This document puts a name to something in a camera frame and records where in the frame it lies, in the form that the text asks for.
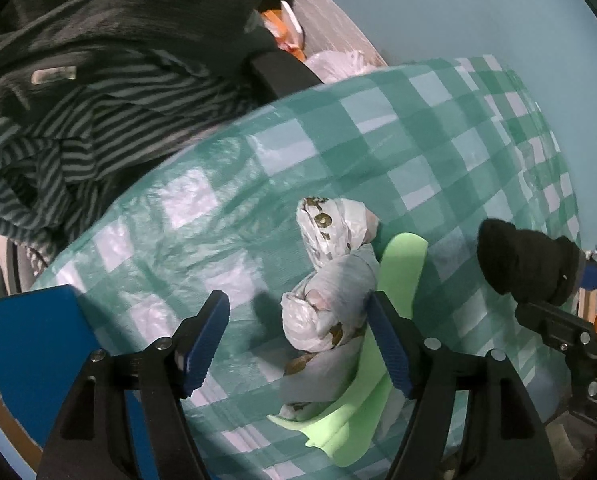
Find black sock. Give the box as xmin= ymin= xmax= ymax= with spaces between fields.
xmin=477 ymin=219 xmax=586 ymax=307

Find lime green microfiber cloth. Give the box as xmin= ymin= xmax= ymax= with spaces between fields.
xmin=268 ymin=233 xmax=428 ymax=467

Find white patterned sock bundle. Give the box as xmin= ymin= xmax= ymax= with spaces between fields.
xmin=279 ymin=196 xmax=379 ymax=422

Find blue cardboard box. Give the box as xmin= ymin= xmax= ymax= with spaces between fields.
xmin=0 ymin=285 xmax=157 ymax=479

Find green white checkered tablecloth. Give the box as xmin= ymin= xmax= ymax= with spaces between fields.
xmin=36 ymin=55 xmax=579 ymax=479

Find grey striped garment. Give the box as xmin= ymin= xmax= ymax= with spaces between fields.
xmin=0 ymin=49 xmax=257 ymax=262

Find black office chair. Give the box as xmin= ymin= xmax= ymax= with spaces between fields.
xmin=245 ymin=49 xmax=323 ymax=104

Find dark grey fleece robe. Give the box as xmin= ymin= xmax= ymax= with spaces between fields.
xmin=0 ymin=0 xmax=276 ymax=102

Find orange white plastic bag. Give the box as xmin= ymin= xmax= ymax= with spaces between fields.
xmin=262 ymin=0 xmax=306 ymax=62

